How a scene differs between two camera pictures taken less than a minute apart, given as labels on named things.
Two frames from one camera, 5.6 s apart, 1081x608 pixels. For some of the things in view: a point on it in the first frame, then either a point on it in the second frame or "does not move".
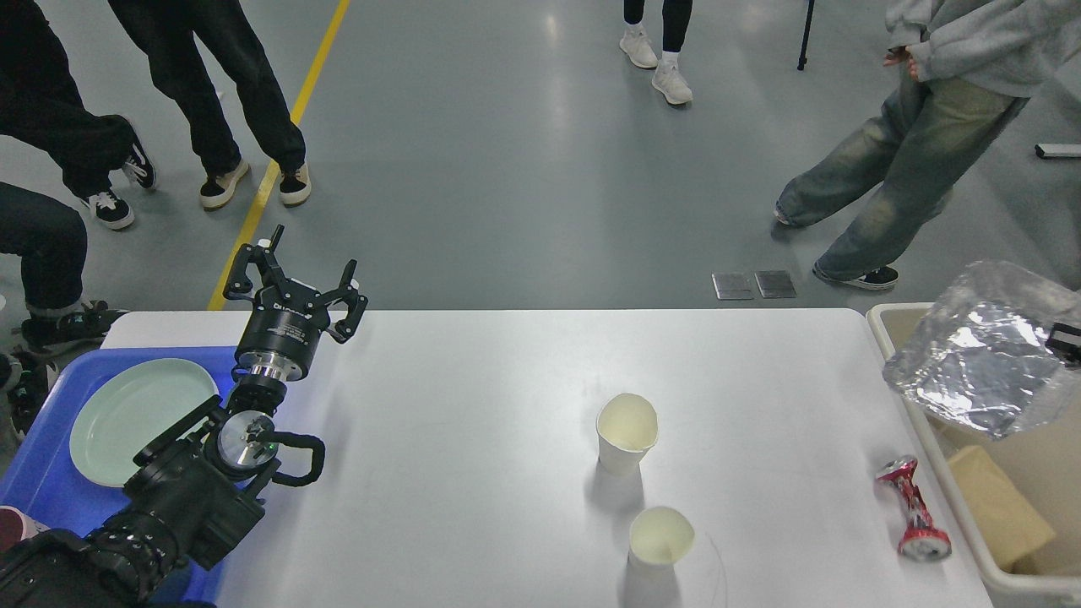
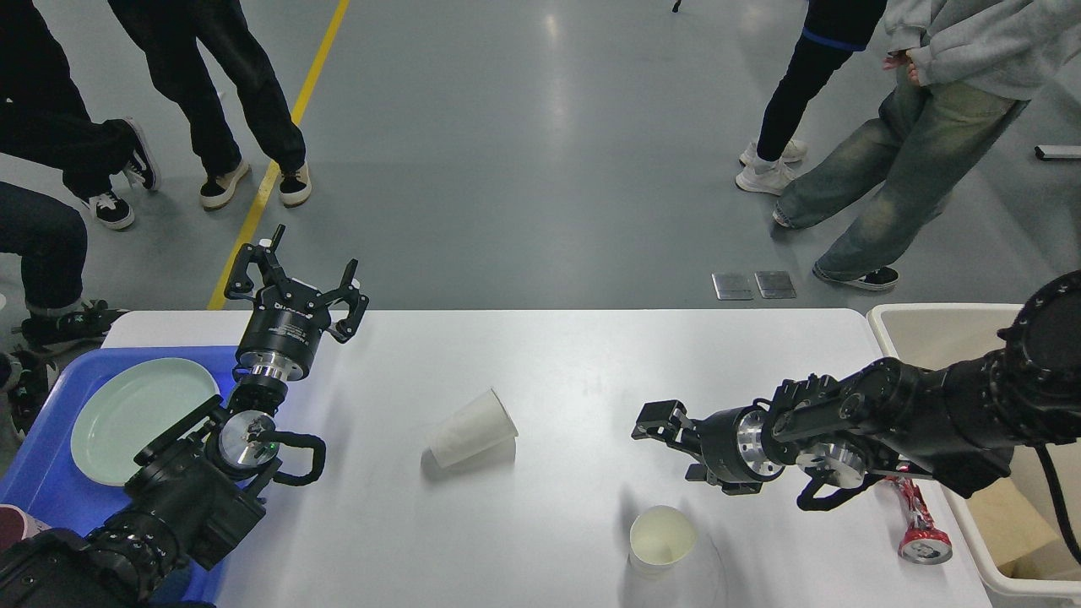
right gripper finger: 1065,342 -> 730,442
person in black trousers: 171,30 does not move
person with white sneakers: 637,46 -> 832,30
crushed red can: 920,540 does not move
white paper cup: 658,536 does not move
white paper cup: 627,426 -> 483,435
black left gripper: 287,317 does not move
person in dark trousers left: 43,106 does not move
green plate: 129,409 does not move
